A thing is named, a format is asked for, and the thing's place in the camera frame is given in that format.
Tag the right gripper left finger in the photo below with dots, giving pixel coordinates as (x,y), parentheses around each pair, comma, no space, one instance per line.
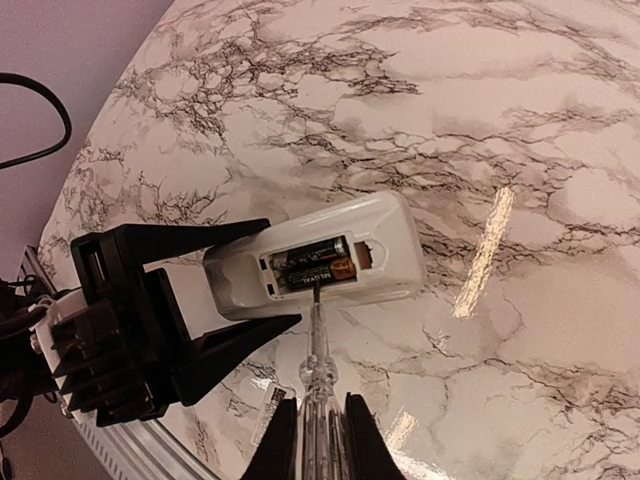
(275,456)

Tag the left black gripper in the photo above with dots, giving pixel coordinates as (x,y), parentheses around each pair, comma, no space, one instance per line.
(110,266)

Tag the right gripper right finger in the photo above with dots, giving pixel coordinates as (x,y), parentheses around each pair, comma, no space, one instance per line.
(367,454)

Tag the silver battery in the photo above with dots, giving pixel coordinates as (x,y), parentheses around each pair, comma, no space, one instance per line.
(322,454)

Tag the white battery cover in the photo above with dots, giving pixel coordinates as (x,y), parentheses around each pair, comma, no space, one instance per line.
(275,394)

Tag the white remote control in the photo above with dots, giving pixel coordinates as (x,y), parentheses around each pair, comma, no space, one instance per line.
(383,244)

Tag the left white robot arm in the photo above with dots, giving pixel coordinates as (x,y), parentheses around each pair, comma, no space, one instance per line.
(24,373)

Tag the gold black AA battery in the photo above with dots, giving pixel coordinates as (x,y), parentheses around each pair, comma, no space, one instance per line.
(334,271)

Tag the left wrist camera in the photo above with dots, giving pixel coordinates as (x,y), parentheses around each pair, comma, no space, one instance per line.
(97,369)

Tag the front aluminium rail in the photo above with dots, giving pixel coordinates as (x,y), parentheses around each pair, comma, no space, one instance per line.
(181,444)

